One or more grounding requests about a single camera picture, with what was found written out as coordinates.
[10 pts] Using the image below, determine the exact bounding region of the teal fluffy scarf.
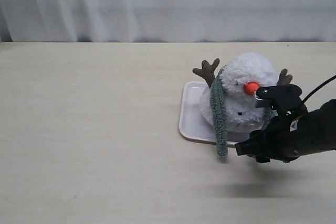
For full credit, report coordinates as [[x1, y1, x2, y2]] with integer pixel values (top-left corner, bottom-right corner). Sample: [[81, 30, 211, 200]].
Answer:
[[209, 65, 277, 157]]

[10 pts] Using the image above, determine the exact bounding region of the white plastic tray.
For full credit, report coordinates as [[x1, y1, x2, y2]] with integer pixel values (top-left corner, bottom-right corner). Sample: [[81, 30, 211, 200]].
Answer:
[[178, 81, 250, 148]]

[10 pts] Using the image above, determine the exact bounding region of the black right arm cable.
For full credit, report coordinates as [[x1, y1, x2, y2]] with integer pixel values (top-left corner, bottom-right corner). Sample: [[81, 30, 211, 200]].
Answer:
[[301, 74, 336, 104]]

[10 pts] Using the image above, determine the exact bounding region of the white curtain backdrop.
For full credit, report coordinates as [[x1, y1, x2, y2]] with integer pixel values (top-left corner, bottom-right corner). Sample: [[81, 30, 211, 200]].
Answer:
[[1, 0, 335, 42]]

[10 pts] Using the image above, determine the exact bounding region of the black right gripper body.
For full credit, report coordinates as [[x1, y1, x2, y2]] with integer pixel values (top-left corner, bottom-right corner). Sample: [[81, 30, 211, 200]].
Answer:
[[253, 84, 335, 163]]

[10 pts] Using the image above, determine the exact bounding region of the white plush snowman toy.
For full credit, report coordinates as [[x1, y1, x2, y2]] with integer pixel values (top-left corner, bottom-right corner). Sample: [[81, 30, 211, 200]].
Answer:
[[192, 52, 293, 133]]

